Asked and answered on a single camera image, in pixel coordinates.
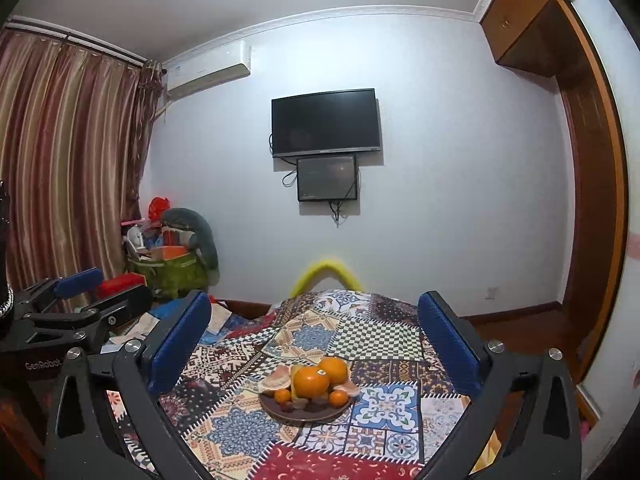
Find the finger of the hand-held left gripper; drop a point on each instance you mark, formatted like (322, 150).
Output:
(120, 307)
(77, 280)

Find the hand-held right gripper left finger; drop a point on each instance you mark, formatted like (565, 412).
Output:
(182, 345)

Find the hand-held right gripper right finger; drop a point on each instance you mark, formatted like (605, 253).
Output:
(445, 345)

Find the large plain orange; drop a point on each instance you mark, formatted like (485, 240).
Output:
(336, 367)

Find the small tangerine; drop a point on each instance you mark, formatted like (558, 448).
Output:
(282, 395)
(339, 398)

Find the orange with sticker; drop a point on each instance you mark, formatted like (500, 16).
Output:
(310, 382)

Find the brown round plate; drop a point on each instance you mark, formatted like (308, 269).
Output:
(305, 414)

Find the red box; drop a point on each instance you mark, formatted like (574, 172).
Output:
(117, 285)

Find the orange box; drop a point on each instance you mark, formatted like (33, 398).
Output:
(167, 251)

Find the pink pomelo piece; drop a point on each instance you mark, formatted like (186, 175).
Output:
(348, 388)

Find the red bag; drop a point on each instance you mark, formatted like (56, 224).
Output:
(159, 207)

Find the striped brown curtain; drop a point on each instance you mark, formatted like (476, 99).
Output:
(65, 160)

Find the yellow hoop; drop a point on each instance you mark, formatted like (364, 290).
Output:
(327, 269)

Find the patterned patchwork tablecloth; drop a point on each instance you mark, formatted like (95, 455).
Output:
(340, 440)

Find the small black monitor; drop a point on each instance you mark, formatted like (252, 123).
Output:
(327, 178)

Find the white air conditioner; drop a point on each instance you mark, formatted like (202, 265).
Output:
(210, 72)

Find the white wall socket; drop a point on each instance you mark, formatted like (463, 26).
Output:
(492, 291)

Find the curtain rail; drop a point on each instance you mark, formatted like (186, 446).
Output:
(75, 39)

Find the black wall television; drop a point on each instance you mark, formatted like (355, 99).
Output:
(325, 122)

